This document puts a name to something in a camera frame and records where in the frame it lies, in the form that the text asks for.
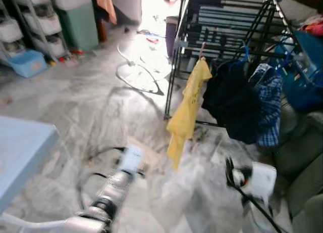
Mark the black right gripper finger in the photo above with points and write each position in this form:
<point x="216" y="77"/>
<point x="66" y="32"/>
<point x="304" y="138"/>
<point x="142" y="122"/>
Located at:
<point x="229" y="170"/>

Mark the yellow garment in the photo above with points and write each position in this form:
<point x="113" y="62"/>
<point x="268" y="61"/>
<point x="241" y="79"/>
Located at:
<point x="186" y="111"/>

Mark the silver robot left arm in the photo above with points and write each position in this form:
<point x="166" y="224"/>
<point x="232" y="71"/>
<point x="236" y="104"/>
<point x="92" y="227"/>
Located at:
<point x="96" y="202"/>

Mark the blue plastic hanger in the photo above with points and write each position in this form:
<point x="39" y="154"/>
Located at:
<point x="246" y="55"/>
<point x="282" y="58"/>

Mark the dark green sofa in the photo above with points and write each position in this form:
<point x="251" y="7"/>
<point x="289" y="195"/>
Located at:
<point x="303" y="162"/>

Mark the dark navy hanging garment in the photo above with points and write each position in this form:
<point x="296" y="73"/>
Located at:
<point x="234" y="101"/>

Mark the blue plaid shirt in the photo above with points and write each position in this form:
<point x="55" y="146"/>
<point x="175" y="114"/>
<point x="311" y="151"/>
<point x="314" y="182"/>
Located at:
<point x="270" y="106"/>

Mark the purple cloth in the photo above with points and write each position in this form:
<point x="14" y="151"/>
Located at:
<point x="171" y="33"/>

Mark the black metal drying rack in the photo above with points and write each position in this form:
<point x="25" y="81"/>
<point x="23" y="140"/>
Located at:
<point x="227" y="20"/>

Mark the red cloth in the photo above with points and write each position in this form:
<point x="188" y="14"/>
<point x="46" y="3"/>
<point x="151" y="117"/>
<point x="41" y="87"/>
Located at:
<point x="314" y="28"/>

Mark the small red toy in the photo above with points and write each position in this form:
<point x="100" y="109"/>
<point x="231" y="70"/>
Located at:
<point x="70" y="53"/>

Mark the orange cloth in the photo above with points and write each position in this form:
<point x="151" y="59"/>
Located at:
<point x="106" y="5"/>

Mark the white folding table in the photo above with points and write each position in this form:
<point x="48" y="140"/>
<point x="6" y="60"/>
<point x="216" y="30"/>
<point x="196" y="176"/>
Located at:
<point x="22" y="152"/>

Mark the green storage bin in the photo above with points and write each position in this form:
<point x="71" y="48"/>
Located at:
<point x="78" y="26"/>

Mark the light blue plastic bin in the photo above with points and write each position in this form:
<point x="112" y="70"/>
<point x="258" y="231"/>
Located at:
<point x="28" y="62"/>

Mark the white drawer cart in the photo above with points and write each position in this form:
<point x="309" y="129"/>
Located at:
<point x="9" y="31"/>
<point x="43" y="23"/>

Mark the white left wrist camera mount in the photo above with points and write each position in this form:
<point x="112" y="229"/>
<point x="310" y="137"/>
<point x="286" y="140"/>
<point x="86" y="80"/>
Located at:
<point x="131" y="158"/>

